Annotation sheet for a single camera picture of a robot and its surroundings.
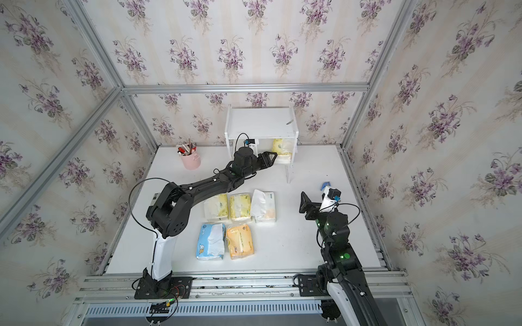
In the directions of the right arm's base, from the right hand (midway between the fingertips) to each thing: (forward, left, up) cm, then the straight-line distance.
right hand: (315, 194), depth 75 cm
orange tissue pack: (-12, +29, -18) cm, 36 cm away
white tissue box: (+3, +20, -16) cm, 26 cm away
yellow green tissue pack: (+2, +41, -16) cm, 44 cm away
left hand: (+20, +14, -1) cm, 24 cm away
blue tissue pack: (-14, +40, -15) cm, 45 cm away
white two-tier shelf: (+24, +16, +12) cm, 32 cm away
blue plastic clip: (+18, -12, -20) cm, 30 cm away
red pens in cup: (+34, +62, -11) cm, 71 cm away
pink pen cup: (+29, +59, -16) cm, 68 cm away
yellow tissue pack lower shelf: (+26, +14, -2) cm, 30 cm away
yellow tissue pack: (+3, +31, -16) cm, 35 cm away
